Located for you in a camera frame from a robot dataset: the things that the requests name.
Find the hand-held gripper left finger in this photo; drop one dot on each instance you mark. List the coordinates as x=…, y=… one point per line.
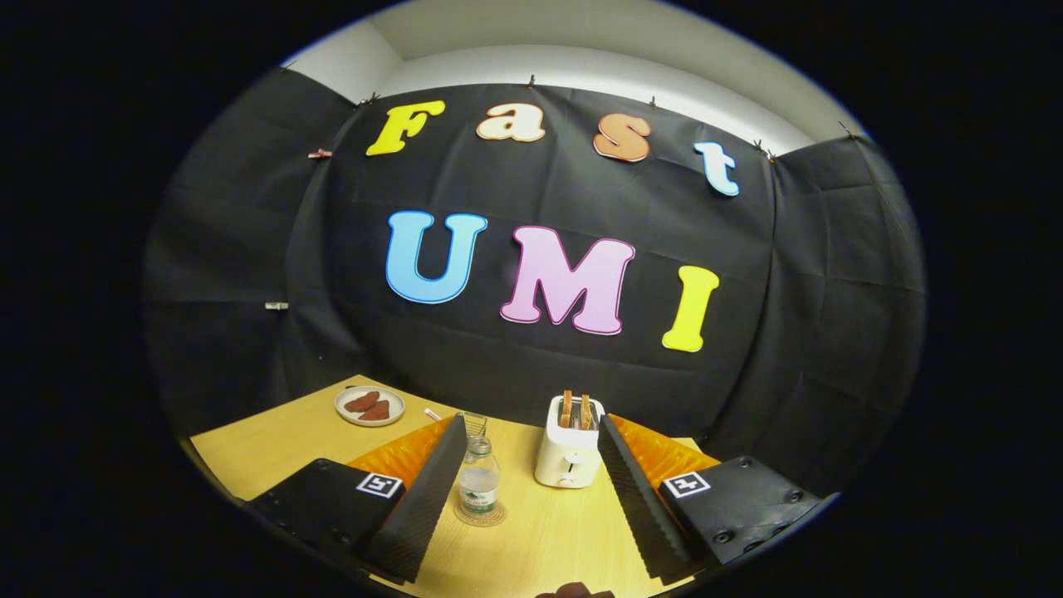
x=423, y=502

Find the clear plastic juice bottle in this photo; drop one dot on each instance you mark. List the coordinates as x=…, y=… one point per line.
x=479, y=486

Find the wooden table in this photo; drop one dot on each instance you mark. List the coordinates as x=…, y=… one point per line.
x=548, y=531

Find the brown food piece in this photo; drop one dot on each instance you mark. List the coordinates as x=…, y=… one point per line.
x=360, y=401
x=376, y=411

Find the small round plate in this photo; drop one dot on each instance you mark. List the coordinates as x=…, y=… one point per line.
x=369, y=423

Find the white toaster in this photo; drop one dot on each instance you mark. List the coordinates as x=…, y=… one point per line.
x=567, y=457

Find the toast slice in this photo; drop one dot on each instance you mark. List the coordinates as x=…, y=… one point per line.
x=585, y=411
x=565, y=409

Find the round cork coaster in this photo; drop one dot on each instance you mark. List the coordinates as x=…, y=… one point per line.
x=490, y=521

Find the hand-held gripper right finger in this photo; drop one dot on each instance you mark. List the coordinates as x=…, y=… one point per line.
x=644, y=507

